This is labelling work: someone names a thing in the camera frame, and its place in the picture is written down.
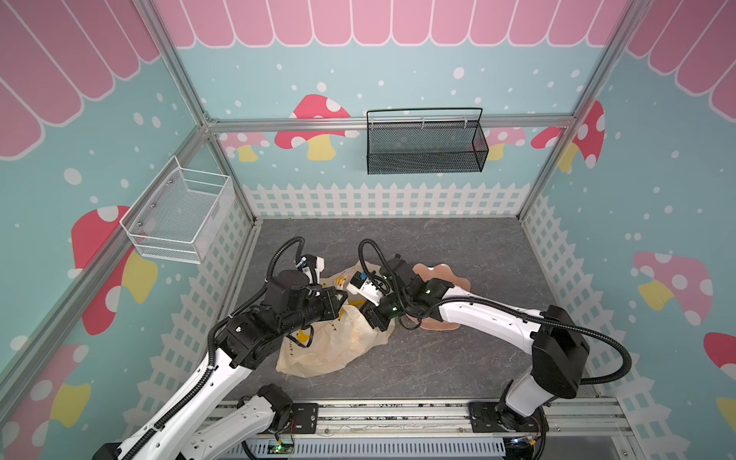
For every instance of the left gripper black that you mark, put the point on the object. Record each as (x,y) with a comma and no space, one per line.
(332,309)

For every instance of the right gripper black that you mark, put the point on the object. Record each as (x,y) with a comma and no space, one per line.
(374,313)

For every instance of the banana print plastic bag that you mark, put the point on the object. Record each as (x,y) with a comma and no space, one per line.
(331,345)

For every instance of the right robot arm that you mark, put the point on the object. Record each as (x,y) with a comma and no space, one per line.
(558,348)

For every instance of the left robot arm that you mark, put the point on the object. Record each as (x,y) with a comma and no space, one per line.
(291,300)

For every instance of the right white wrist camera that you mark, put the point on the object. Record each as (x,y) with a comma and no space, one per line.
(361,285)

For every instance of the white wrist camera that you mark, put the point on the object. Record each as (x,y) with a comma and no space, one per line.
(361,285)
(312,266)

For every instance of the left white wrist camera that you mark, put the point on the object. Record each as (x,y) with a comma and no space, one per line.
(312,266)

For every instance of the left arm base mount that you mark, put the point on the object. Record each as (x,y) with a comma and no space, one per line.
(298,418)

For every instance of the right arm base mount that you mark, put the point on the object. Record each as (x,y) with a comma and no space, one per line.
(485,417)

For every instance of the white wire mesh basket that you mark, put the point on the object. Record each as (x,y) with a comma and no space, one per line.
(178,217)

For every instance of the black wire mesh basket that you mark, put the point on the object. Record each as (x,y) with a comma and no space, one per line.
(434,140)

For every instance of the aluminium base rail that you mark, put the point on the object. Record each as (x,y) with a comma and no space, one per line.
(583,428)

